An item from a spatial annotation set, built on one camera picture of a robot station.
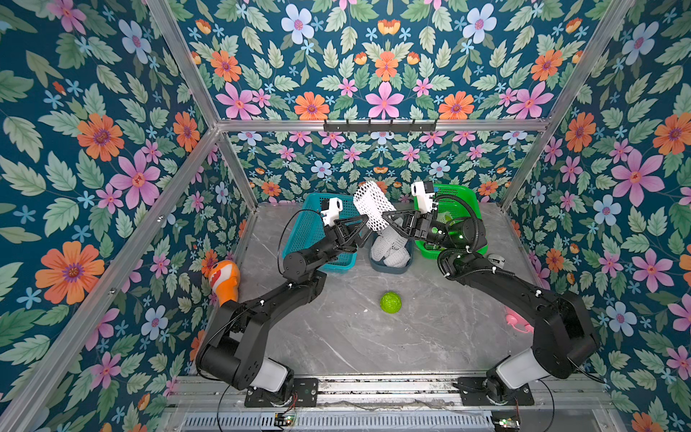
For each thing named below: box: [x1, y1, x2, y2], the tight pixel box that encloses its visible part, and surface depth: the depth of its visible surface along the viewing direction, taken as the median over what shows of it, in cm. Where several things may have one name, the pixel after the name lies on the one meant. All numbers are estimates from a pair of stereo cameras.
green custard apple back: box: [379, 291, 403, 315], surface depth 87 cm
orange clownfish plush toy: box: [209, 260, 241, 308], surface depth 90 cm
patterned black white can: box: [487, 253, 506, 270], surface depth 100 cm
